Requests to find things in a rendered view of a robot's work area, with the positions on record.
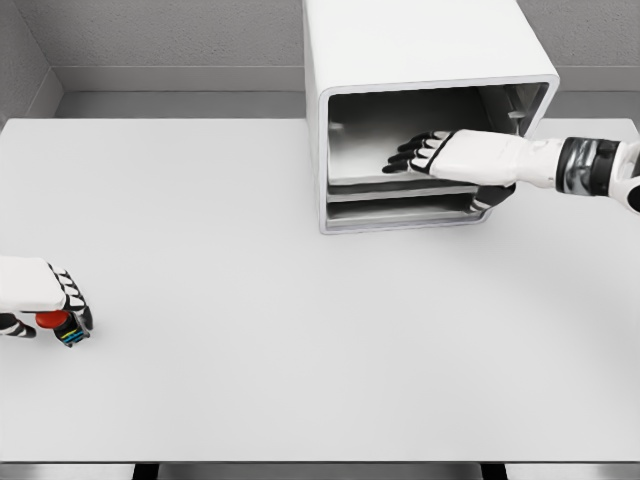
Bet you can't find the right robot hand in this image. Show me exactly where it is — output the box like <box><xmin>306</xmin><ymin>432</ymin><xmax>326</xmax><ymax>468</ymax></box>
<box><xmin>381</xmin><ymin>128</ymin><xmax>524</xmax><ymax>215</ymax></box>

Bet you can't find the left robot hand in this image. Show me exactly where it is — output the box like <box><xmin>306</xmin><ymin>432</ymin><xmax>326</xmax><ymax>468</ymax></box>
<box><xmin>0</xmin><ymin>256</ymin><xmax>95</xmax><ymax>340</ymax></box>

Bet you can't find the red-button black load switch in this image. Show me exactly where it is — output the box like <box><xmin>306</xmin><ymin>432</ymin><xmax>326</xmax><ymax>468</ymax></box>
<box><xmin>33</xmin><ymin>309</ymin><xmax>92</xmax><ymax>349</ymax></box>

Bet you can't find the white multi-storey storage cabinet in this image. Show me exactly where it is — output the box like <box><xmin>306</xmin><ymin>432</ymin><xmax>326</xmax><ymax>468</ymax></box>
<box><xmin>302</xmin><ymin>0</ymin><xmax>561</xmax><ymax>237</ymax></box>

